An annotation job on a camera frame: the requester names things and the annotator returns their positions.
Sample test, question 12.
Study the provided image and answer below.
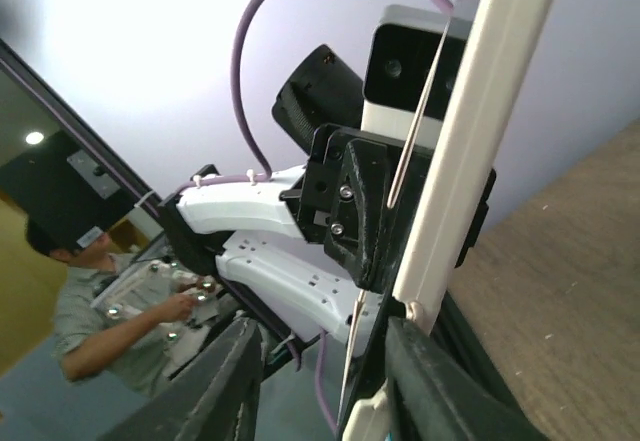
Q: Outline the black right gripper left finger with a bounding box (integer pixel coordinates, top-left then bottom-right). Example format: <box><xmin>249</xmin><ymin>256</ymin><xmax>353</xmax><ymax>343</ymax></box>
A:
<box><xmin>101</xmin><ymin>318</ymin><xmax>263</xmax><ymax>441</ymax></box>

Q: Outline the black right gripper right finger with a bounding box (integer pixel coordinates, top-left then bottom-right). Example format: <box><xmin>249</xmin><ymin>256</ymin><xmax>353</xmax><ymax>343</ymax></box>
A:
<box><xmin>385</xmin><ymin>317</ymin><xmax>546</xmax><ymax>441</ymax></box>

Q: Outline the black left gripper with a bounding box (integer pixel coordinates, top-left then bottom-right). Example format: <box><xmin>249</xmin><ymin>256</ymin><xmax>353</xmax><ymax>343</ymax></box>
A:
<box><xmin>271</xmin><ymin>43</ymin><xmax>497</xmax><ymax>292</ymax></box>

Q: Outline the white phone case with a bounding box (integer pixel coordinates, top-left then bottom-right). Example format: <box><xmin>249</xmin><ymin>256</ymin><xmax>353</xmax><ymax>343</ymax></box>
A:
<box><xmin>342</xmin><ymin>0</ymin><xmax>552</xmax><ymax>440</ymax></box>

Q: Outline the black phone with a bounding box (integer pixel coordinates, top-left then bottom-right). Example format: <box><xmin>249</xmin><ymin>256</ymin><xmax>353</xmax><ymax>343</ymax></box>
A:
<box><xmin>336</xmin><ymin>128</ymin><xmax>430</xmax><ymax>440</ymax></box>

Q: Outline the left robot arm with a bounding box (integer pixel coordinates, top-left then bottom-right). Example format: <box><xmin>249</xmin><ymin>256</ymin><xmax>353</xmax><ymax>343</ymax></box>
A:
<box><xmin>159</xmin><ymin>45</ymin><xmax>433</xmax><ymax>354</ymax></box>

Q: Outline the person in grey shirt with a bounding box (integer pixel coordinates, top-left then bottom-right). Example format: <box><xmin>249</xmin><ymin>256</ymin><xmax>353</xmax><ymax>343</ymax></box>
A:
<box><xmin>25</xmin><ymin>220</ymin><xmax>216</xmax><ymax>398</ymax></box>

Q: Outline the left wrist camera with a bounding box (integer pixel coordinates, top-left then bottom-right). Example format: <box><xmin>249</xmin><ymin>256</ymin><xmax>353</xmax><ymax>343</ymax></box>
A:
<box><xmin>361</xmin><ymin>5</ymin><xmax>472</xmax><ymax>148</ymax></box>

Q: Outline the black left frame post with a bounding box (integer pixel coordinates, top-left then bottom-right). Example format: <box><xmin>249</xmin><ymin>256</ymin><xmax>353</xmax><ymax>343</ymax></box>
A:
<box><xmin>1</xmin><ymin>40</ymin><xmax>161</xmax><ymax>221</ymax></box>

